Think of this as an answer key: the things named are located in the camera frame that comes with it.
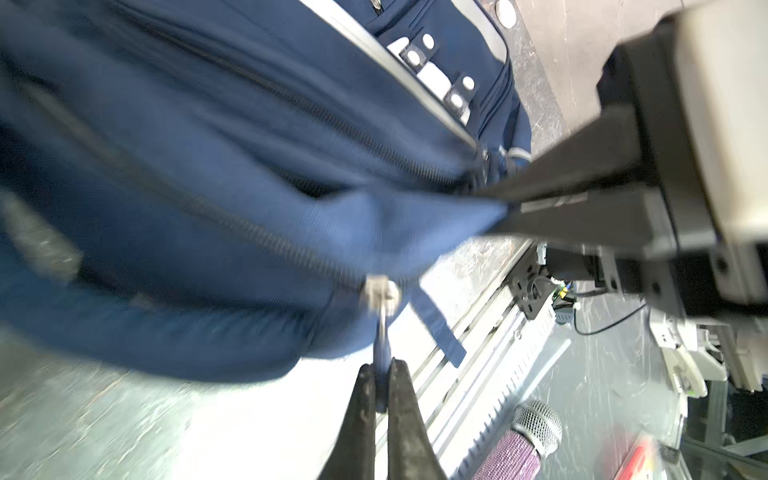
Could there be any purple glitter microphone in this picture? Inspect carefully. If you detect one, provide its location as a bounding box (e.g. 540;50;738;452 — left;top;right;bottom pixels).
473;399;563;480

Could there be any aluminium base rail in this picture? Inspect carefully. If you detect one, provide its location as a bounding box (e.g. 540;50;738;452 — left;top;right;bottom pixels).
390;238;571;479

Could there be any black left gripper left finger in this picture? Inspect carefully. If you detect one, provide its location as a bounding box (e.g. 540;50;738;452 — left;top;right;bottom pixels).
318;364;377;480

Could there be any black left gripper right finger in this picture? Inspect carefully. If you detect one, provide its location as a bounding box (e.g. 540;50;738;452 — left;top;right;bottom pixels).
387;359;447;480

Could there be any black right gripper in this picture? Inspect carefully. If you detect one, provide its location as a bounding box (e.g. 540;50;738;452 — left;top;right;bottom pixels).
476;1;767;318

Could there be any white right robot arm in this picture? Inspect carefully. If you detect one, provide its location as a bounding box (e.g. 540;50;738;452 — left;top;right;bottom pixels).
484;1;767;397

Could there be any navy blue student backpack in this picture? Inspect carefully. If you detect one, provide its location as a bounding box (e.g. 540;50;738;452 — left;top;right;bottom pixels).
1;1;531;383

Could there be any small white round object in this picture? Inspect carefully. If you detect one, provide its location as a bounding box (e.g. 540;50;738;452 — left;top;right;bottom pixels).
495;0;518;29

